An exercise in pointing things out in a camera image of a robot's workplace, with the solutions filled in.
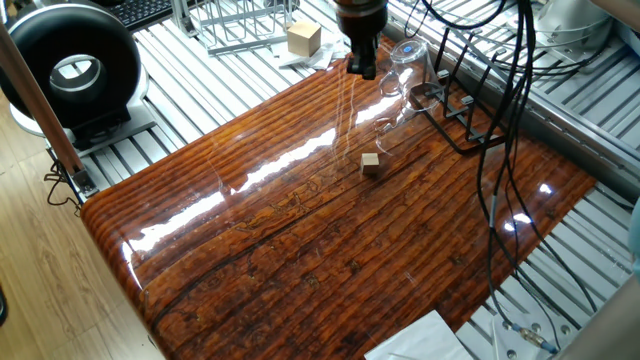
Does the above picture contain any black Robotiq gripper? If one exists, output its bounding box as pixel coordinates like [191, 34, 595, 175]
[333, 0, 390, 81]

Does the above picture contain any clear glass cup with handle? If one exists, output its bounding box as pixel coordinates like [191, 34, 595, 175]
[377, 38, 446, 115]

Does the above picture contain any large wooden block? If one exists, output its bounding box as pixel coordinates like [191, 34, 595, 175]
[286, 19, 322, 58]

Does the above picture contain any small wooden cube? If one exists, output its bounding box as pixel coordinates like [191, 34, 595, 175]
[360, 152, 381, 176]

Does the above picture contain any glossy wood-pattern table mat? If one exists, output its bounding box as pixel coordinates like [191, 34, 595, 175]
[79, 34, 599, 360]

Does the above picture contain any black keyboard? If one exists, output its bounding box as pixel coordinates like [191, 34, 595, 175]
[107, 0, 176, 32]

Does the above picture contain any white paper sheet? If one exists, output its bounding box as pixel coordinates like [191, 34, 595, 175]
[363, 309, 474, 360]

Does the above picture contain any black wire cup rack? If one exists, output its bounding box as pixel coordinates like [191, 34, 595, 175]
[409, 27, 516, 156]

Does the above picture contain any silver wire rack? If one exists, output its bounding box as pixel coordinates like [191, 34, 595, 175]
[169, 0, 301, 56]

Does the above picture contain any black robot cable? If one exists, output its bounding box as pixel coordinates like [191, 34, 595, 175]
[404, 0, 601, 316]

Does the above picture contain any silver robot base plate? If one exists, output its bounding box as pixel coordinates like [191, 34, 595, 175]
[492, 319, 576, 360]

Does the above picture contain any thin black tangled wire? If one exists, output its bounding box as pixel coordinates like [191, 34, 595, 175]
[43, 159, 82, 217]

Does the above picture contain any grey cable with metal connector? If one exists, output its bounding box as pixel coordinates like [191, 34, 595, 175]
[487, 194, 559, 356]

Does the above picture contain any metal frame post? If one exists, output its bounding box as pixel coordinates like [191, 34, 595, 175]
[0, 22, 100, 199]

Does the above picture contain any black ring-shaped device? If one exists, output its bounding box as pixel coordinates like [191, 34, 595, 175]
[0, 3, 159, 151]

